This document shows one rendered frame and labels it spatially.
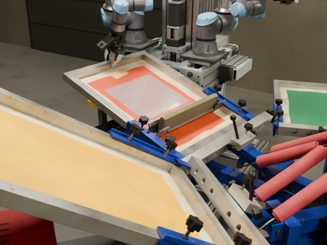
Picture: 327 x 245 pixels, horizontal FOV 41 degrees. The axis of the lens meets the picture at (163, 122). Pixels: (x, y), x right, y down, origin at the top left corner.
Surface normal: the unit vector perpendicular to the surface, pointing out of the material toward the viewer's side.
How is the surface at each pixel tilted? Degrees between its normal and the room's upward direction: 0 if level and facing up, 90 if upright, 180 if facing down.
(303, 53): 90
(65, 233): 0
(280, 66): 90
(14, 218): 0
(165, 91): 15
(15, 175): 32
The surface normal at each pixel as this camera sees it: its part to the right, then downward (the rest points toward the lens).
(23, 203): 0.31, 0.40
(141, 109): 0.21, -0.80
